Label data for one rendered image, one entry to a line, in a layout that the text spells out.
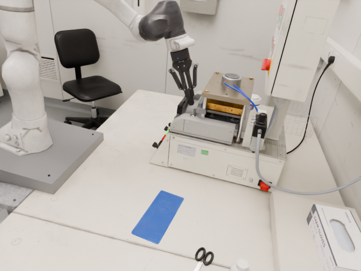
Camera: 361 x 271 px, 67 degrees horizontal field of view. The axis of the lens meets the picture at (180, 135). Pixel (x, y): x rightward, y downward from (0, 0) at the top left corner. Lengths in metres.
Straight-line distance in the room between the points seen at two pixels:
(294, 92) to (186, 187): 0.53
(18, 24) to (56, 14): 2.11
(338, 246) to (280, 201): 0.26
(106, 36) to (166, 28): 1.90
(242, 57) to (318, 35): 1.75
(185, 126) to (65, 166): 0.49
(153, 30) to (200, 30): 1.60
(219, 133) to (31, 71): 0.69
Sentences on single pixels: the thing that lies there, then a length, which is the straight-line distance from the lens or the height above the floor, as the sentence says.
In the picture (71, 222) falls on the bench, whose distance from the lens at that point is 1.01.
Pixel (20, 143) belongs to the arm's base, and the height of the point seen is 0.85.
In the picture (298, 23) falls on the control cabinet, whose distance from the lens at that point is 0.93.
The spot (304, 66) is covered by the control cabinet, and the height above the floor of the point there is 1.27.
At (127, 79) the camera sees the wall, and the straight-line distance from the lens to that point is 2.97.
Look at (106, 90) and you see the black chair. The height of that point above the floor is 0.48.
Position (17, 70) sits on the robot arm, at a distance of 1.05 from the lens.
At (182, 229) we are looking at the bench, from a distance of 0.97.
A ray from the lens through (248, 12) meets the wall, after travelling 2.59.
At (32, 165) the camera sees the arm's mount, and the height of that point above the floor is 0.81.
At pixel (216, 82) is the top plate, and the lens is 1.15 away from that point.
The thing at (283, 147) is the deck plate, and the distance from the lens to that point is 1.15.
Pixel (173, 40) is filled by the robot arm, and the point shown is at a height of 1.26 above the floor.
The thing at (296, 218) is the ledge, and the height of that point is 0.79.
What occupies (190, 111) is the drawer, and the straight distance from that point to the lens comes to 1.19.
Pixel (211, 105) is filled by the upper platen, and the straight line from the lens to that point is 1.08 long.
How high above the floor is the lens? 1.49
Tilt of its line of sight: 31 degrees down
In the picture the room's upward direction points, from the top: 6 degrees clockwise
